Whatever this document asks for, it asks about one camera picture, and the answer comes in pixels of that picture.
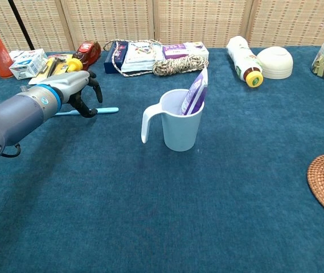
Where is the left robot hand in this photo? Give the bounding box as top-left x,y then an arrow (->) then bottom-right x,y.
49,70 -> 104,118

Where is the light blue toothbrush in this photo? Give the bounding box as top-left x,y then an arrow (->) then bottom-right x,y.
54,107 -> 120,116

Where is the purple toothpaste tube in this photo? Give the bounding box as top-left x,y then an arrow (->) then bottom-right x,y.
180,65 -> 209,116

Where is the razor on yellow card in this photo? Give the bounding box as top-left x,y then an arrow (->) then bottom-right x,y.
28,53 -> 73,85

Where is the brown syrup bottle yellow cap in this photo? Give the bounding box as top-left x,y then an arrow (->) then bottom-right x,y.
66,41 -> 102,75

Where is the dark blue box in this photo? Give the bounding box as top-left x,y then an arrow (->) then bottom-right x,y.
103,40 -> 130,75

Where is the white blue milk carton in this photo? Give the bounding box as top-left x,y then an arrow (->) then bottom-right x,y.
9,48 -> 48,80

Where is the white snack packet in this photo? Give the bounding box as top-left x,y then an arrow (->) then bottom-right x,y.
9,49 -> 27,61

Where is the white printed pouch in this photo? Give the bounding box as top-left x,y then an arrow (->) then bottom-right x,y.
121,42 -> 165,73

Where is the black tripod stand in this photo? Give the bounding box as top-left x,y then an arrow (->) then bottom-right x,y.
7,0 -> 35,51

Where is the purple white box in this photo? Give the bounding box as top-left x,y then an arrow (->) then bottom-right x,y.
161,43 -> 191,61

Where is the blue tablecloth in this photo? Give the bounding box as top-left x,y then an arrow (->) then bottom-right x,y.
0,46 -> 324,273

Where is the white bottle yellow cap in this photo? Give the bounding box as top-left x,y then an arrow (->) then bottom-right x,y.
225,35 -> 264,89

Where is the cream upturned bowl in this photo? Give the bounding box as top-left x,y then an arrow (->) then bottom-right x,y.
256,46 -> 294,80

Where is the braided beige rope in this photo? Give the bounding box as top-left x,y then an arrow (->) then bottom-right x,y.
103,39 -> 210,78

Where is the white plastic mug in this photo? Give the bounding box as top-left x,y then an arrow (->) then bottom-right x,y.
141,89 -> 205,152

